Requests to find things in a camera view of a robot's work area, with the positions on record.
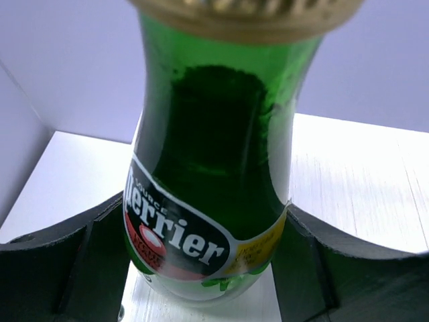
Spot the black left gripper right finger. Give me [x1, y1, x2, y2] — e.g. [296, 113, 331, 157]
[271, 205, 428, 322]

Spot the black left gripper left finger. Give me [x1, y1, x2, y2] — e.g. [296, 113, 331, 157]
[1, 193, 130, 321]

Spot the green glass bottle yellow label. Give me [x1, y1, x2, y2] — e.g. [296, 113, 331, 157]
[123, 1, 361, 306]

